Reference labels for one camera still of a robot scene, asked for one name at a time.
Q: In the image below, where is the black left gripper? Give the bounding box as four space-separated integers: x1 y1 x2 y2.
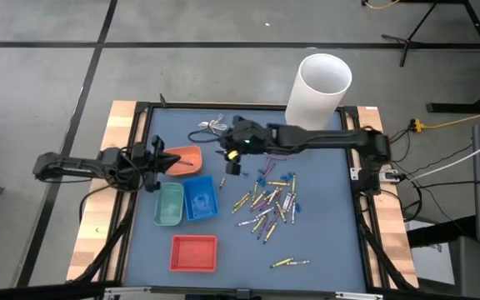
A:
136 136 182 193

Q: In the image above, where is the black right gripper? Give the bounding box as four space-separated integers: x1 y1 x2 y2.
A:
217 116 275 175

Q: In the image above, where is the orange plastic bin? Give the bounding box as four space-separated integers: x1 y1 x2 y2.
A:
162 144 203 177

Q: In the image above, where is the green plastic bin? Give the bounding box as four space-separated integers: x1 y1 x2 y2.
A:
152 182 185 228

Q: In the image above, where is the blue slotted plastic basket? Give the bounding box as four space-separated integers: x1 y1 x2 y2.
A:
182 174 221 222

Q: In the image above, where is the light wooden table plank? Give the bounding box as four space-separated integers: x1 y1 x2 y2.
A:
65 99 142 283
356 106 419 288

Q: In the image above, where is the red slotted plastic basket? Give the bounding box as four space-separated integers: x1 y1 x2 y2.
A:
168 234 218 273

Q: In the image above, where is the white shade wooden base lamp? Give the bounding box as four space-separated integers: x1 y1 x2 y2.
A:
284 52 353 131

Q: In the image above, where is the blue-grey table mat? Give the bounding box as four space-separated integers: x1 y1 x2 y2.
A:
122 107 368 293

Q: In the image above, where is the black tripod stand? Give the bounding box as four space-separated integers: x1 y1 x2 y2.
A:
380 0 480 68

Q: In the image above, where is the black beam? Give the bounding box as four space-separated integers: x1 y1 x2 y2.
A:
406 215 478 248

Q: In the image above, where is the black stand base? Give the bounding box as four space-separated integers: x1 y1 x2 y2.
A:
426 81 480 114

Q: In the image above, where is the light grey box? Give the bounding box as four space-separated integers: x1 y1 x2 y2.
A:
406 220 458 287

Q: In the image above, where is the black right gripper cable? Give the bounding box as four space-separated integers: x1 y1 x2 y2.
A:
187 127 229 145

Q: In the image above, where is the black metal table frame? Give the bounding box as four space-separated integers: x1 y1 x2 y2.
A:
97 101 393 300

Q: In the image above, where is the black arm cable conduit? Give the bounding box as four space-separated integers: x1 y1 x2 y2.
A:
72 189 139 285
358 195 417 291

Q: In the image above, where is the silver metal bracket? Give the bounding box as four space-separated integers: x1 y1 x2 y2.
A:
103 286 142 300
334 291 385 300

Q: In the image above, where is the yellow extension cord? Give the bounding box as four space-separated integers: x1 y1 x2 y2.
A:
409 106 480 133

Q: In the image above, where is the thin yellow cable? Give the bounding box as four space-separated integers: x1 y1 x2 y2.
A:
361 0 403 10

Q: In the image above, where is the thick white cable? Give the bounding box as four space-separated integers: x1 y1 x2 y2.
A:
406 131 480 183

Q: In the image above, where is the black floor cable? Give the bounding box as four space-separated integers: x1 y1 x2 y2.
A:
406 178 480 191

